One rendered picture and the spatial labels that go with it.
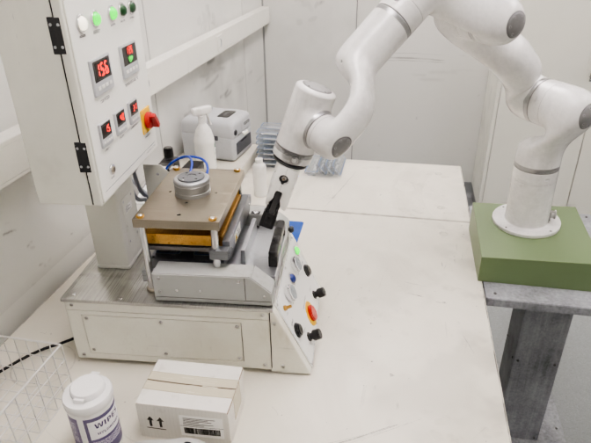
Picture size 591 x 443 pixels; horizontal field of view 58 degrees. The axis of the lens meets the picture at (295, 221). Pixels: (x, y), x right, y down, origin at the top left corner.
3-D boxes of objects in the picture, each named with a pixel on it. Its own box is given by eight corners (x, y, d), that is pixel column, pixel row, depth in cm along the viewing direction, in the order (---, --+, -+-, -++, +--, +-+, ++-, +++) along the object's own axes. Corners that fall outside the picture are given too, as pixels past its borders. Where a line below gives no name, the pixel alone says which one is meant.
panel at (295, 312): (311, 367, 120) (274, 305, 113) (320, 289, 146) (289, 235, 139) (319, 366, 120) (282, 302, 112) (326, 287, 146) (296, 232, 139)
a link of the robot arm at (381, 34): (441, 57, 105) (338, 172, 106) (384, 26, 114) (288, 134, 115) (432, 27, 98) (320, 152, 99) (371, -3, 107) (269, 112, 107)
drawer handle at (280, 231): (268, 266, 118) (267, 251, 116) (277, 233, 131) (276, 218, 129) (277, 267, 117) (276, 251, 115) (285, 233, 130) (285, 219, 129)
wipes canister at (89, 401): (68, 459, 101) (49, 401, 94) (92, 422, 108) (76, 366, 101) (110, 466, 99) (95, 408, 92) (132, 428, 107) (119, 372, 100)
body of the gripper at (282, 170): (307, 170, 108) (288, 215, 114) (310, 152, 117) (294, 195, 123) (272, 157, 108) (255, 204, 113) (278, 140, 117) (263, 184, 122)
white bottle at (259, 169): (269, 195, 201) (268, 159, 194) (258, 199, 198) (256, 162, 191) (262, 191, 204) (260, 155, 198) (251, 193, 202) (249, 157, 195)
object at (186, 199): (109, 256, 113) (98, 200, 107) (157, 193, 140) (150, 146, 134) (222, 261, 111) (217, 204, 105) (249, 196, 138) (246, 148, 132)
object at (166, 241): (145, 249, 115) (139, 210, 111) (176, 204, 135) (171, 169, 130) (224, 252, 114) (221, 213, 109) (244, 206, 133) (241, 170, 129)
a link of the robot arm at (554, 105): (535, 152, 157) (550, 71, 145) (590, 176, 143) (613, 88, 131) (504, 162, 153) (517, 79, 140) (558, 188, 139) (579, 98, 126)
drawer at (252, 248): (143, 284, 119) (138, 254, 115) (173, 235, 138) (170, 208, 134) (275, 291, 116) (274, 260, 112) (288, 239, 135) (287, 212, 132)
